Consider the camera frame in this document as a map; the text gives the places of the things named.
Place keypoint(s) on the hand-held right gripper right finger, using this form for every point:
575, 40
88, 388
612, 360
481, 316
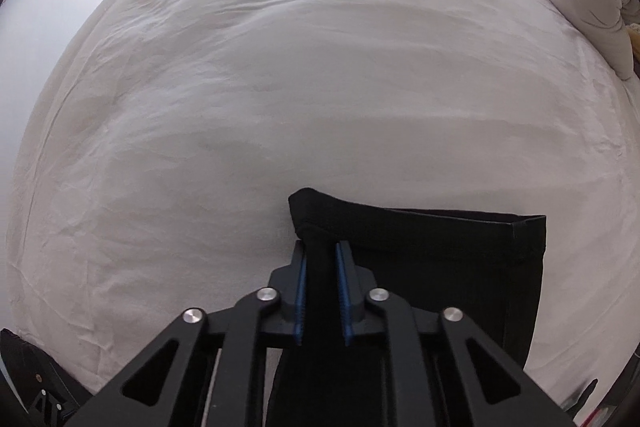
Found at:
345, 297

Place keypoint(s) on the black pants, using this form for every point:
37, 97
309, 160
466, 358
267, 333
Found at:
450, 267

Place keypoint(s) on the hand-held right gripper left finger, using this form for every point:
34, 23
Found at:
300, 297

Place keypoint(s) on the bed with white sheet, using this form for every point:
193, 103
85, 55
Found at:
300, 82

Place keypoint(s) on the yellow pillow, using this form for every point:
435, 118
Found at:
634, 31

